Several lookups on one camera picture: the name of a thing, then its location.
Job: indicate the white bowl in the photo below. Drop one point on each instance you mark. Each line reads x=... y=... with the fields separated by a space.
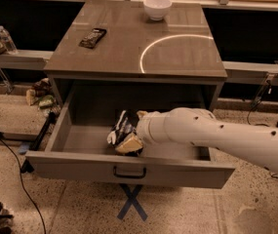
x=157 y=9

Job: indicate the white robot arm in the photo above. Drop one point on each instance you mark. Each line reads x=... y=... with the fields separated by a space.
x=199 y=127

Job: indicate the black drawer handle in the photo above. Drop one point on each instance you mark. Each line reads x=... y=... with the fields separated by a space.
x=129 y=174

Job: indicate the open grey top drawer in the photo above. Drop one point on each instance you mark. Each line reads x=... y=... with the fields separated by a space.
x=77 y=148

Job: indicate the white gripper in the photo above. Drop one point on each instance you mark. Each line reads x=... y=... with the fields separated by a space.
x=144 y=128

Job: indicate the grey drawer cabinet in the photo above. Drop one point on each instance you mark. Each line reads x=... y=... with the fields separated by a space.
x=178 y=49

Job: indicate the clear plastic water bottle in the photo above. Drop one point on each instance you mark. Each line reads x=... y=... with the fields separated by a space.
x=7 y=40

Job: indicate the pile of snack packets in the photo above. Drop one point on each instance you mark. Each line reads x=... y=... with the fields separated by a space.
x=41 y=95

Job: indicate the black tripod leg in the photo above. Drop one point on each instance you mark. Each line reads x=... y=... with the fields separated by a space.
x=51 y=119

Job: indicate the blue chip bag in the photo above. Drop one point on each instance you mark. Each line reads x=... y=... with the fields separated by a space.
x=125 y=124

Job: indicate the blue tape cross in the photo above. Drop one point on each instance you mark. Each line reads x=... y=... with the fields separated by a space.
x=132 y=201

